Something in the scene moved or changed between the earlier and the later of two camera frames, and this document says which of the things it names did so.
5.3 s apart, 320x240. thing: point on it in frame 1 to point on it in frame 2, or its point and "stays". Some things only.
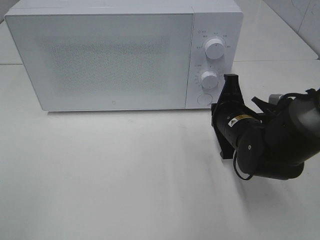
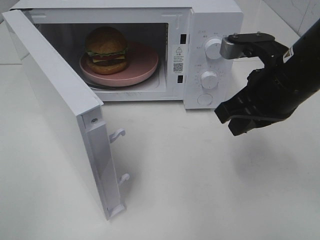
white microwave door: (91, 61) to (77, 109)
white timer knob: (209, 79) stays
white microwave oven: (128, 55) stays
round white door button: (204, 99) stays
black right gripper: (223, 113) to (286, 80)
